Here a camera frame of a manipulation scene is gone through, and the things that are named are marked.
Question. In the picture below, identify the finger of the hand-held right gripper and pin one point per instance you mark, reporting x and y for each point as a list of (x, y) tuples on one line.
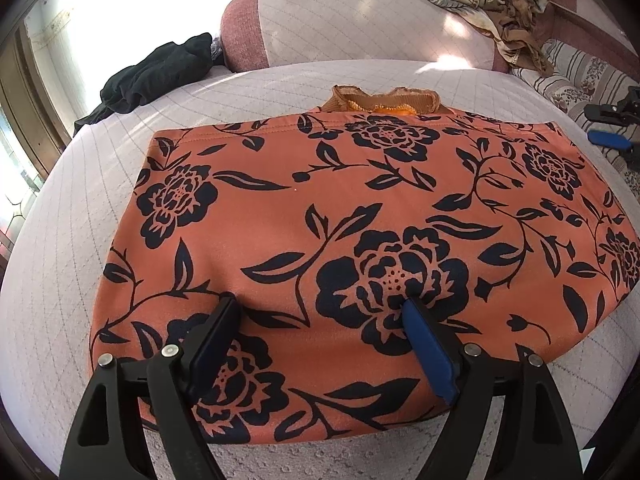
[(605, 111), (610, 139)]

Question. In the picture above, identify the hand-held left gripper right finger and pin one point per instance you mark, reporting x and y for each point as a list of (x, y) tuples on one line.
[(430, 350)]

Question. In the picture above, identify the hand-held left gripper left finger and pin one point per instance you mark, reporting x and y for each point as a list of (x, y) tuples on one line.
[(212, 347)]

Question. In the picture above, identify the orange floral long-sleeved shirt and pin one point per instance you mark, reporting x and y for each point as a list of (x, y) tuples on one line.
[(360, 230)]

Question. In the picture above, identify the black clothes pile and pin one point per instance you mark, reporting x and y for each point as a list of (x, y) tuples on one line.
[(150, 77)]

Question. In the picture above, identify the striped floral bedding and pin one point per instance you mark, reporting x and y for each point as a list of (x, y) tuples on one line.
[(575, 80)]

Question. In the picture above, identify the brown sheer cloth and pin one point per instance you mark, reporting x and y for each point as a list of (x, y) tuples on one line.
[(520, 40)]

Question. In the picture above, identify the reddish brown blanket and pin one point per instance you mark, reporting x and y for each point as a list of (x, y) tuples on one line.
[(590, 0)]

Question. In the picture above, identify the pink quilted bolster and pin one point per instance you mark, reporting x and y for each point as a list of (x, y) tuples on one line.
[(350, 25)]

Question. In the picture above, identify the stained glass door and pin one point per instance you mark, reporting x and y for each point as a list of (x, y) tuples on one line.
[(25, 110)]

